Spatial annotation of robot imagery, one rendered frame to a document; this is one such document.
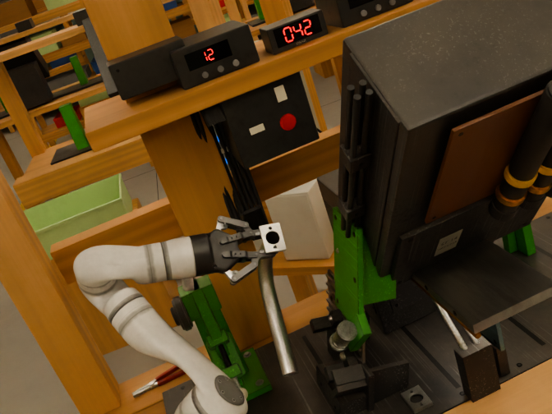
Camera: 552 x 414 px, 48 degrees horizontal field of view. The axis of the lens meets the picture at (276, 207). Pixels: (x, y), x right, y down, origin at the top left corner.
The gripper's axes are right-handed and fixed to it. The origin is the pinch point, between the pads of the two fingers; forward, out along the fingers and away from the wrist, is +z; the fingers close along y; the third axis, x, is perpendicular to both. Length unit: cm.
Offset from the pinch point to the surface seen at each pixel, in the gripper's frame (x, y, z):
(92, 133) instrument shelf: -6.4, 24.4, -28.1
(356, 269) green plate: -8.0, -10.4, 12.8
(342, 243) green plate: -4.7, -4.2, 12.8
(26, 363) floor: 268, 43, -88
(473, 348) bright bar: -5.0, -27.8, 30.8
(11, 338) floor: 297, 66, -100
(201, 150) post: 8.7, 25.9, -6.7
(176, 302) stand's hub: 17.2, -3.5, -17.3
